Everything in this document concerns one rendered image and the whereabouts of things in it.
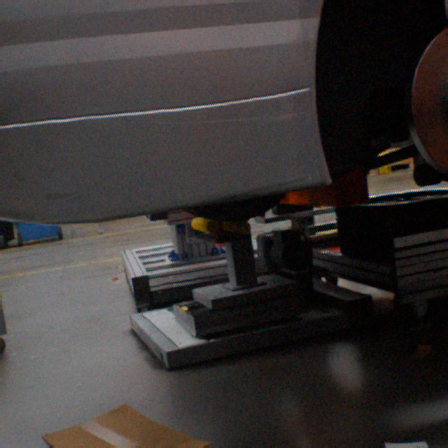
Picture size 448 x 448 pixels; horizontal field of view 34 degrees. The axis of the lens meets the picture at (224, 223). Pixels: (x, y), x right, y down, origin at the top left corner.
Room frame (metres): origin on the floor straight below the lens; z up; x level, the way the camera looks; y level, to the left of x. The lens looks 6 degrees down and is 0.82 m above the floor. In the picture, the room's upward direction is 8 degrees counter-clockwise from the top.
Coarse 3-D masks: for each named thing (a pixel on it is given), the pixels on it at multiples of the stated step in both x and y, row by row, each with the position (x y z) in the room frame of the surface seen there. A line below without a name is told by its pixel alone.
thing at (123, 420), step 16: (112, 416) 2.32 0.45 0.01; (128, 416) 2.30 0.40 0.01; (144, 416) 2.28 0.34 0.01; (64, 432) 2.24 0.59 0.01; (80, 432) 2.22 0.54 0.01; (96, 432) 2.20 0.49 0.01; (112, 432) 2.19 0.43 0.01; (128, 432) 2.17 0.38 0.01; (144, 432) 2.15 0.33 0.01; (160, 432) 2.13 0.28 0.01; (176, 432) 2.11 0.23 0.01
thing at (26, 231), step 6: (18, 228) 8.95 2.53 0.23; (24, 228) 8.95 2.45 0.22; (30, 228) 8.97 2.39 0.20; (36, 228) 8.99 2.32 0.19; (42, 228) 9.01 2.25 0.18; (48, 228) 9.03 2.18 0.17; (54, 228) 9.05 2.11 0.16; (60, 228) 9.04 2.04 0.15; (18, 234) 8.90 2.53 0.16; (24, 234) 8.94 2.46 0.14; (30, 234) 8.96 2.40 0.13; (36, 234) 8.98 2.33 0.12; (42, 234) 9.00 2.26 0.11; (48, 234) 9.03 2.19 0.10; (54, 234) 9.05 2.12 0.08; (60, 234) 9.02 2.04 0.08; (18, 240) 8.87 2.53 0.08; (24, 240) 8.95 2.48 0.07
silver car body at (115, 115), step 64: (0, 0) 1.08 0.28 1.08; (64, 0) 1.09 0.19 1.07; (128, 0) 1.12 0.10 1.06; (192, 0) 1.15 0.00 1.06; (256, 0) 1.18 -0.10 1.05; (320, 0) 1.21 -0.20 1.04; (384, 0) 1.61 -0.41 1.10; (0, 64) 1.08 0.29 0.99; (64, 64) 1.09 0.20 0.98; (128, 64) 1.11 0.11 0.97; (192, 64) 1.14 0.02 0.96; (256, 64) 1.17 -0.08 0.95; (320, 64) 1.56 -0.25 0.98; (384, 64) 1.60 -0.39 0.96; (0, 128) 1.09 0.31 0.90; (64, 128) 1.09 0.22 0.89; (128, 128) 1.11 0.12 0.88; (192, 128) 1.14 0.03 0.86; (256, 128) 1.17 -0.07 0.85; (320, 128) 1.55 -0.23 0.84; (384, 128) 3.09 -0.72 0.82; (0, 192) 1.11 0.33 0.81; (64, 192) 1.09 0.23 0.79; (128, 192) 1.11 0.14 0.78; (192, 192) 1.14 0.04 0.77; (256, 192) 1.17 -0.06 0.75
